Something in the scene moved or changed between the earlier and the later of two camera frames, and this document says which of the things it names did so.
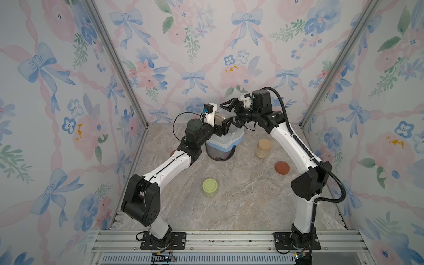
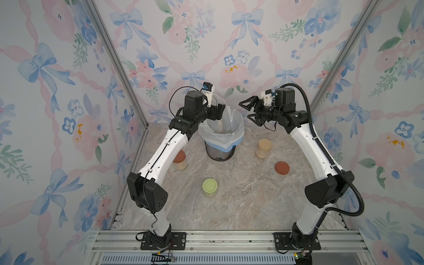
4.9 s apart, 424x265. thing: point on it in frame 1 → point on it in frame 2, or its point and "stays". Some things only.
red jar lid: x=282 y=167 stays
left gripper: x=223 y=129 → x=217 y=112
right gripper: x=239 y=122 → x=254 y=99
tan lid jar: x=264 y=147 stays
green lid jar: x=210 y=187 stays
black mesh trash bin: x=218 y=155 stays
